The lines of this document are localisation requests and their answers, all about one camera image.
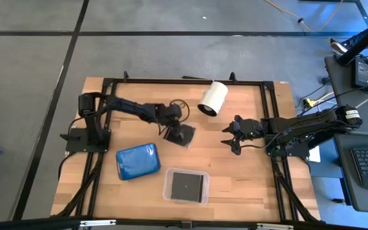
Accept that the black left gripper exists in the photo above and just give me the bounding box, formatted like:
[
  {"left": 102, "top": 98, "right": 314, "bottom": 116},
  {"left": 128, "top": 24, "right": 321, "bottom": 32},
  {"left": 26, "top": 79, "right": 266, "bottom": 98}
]
[{"left": 154, "top": 102, "right": 185, "bottom": 139}]

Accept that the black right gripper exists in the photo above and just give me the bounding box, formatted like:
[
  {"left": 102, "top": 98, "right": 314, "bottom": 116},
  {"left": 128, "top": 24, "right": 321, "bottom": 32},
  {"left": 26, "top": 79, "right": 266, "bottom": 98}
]
[{"left": 220, "top": 115, "right": 265, "bottom": 157}]

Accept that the clear plastic bin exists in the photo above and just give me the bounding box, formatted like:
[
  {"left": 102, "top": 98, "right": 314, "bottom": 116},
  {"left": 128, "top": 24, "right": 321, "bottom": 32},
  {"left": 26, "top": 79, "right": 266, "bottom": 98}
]
[{"left": 162, "top": 167, "right": 211, "bottom": 206}]

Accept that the blue disc case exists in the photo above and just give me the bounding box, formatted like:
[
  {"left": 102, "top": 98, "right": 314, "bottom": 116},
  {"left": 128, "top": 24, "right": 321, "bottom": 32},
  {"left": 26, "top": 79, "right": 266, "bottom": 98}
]
[{"left": 115, "top": 142, "right": 162, "bottom": 181}]

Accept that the white paper sheet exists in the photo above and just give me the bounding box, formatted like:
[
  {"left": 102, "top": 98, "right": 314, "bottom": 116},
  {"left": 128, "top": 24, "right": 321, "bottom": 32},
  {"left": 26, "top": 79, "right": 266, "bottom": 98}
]
[{"left": 298, "top": 125, "right": 322, "bottom": 164}]

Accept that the grey operator desk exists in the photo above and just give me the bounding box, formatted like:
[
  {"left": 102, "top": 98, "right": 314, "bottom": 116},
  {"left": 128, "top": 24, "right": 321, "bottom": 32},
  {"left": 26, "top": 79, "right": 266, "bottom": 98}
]
[{"left": 324, "top": 54, "right": 368, "bottom": 137}]

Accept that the grey keyboard desk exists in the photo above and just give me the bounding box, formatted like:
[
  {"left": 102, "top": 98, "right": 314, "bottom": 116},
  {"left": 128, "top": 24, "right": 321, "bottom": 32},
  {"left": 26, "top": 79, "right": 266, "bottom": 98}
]
[{"left": 333, "top": 132, "right": 368, "bottom": 214}]

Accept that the person's shoe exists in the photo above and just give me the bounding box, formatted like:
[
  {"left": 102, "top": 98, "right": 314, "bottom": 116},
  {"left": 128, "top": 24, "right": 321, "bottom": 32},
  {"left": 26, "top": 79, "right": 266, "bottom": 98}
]
[{"left": 329, "top": 37, "right": 350, "bottom": 56}]

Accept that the black power brick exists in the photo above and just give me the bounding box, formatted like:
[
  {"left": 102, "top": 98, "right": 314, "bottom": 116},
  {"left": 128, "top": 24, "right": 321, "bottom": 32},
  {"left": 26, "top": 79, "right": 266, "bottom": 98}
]
[{"left": 351, "top": 56, "right": 368, "bottom": 89}]

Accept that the black slanted pole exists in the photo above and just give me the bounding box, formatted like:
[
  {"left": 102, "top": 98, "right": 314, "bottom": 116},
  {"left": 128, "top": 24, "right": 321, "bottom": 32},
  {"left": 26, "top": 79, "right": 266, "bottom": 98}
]
[{"left": 336, "top": 24, "right": 368, "bottom": 66}]

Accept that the black rig beam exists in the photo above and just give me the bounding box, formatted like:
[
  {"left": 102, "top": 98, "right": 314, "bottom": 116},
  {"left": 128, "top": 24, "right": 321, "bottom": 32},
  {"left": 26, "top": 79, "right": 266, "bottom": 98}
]
[{"left": 0, "top": 215, "right": 368, "bottom": 230}]

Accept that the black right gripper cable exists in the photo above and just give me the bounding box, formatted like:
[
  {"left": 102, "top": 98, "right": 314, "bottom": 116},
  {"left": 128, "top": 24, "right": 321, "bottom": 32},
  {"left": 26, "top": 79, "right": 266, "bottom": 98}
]
[{"left": 240, "top": 143, "right": 270, "bottom": 150}]

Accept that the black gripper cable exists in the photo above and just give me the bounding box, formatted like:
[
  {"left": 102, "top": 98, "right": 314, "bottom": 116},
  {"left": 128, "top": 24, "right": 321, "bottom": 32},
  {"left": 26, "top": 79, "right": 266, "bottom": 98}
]
[
  {"left": 240, "top": 143, "right": 270, "bottom": 150},
  {"left": 169, "top": 99, "right": 190, "bottom": 124}
]

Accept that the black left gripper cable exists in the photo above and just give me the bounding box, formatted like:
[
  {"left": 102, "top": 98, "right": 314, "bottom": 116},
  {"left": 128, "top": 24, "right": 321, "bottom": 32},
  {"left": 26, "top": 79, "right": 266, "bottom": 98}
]
[{"left": 169, "top": 99, "right": 190, "bottom": 124}]

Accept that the black aluminium table frame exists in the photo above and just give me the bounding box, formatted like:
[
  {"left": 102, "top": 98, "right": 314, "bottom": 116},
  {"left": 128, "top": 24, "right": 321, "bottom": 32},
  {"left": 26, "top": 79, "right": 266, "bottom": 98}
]
[{"left": 51, "top": 70, "right": 321, "bottom": 224}]

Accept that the silver beam bracket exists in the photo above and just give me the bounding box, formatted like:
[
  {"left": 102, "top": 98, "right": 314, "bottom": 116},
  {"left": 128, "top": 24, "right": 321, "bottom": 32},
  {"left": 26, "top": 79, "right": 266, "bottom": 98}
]
[
  {"left": 79, "top": 218, "right": 117, "bottom": 227},
  {"left": 256, "top": 222, "right": 295, "bottom": 230}
]

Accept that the yellow extension cord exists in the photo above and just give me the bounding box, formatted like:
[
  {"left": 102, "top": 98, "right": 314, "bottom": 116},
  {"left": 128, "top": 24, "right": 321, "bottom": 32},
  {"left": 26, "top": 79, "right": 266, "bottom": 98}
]
[{"left": 263, "top": 0, "right": 345, "bottom": 33}]

